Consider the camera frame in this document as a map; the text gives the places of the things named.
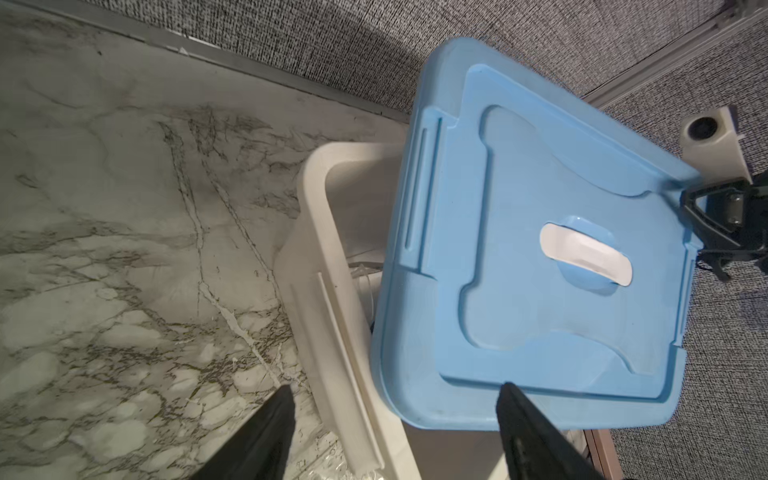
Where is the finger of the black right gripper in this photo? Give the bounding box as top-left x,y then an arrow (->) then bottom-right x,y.
680,180 -> 756,282

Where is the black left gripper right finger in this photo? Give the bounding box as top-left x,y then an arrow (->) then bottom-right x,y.
496,383 -> 603,479

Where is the white plastic storage bin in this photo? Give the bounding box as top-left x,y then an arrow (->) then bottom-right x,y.
274,142 -> 508,479

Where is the blue plastic bin lid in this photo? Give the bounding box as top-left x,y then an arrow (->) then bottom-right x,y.
370,38 -> 701,431

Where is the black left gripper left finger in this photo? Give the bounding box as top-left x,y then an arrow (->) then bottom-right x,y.
191,385 -> 296,480

